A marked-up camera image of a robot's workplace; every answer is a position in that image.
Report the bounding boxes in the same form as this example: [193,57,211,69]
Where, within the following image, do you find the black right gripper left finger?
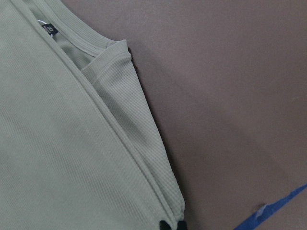
[159,220,171,230]

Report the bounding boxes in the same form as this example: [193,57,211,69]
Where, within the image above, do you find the olive green long-sleeve shirt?
[0,0,185,230]

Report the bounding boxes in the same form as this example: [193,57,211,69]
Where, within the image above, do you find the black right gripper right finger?
[177,220,188,230]

